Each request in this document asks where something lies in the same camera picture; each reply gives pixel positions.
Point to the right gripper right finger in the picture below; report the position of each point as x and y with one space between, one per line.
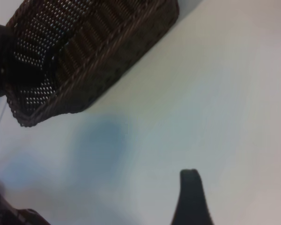
192 201

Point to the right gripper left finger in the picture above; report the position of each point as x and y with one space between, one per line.
9 215

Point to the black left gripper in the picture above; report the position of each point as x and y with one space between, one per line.
0 65

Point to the dark brown woven basket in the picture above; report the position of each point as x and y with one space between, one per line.
107 58

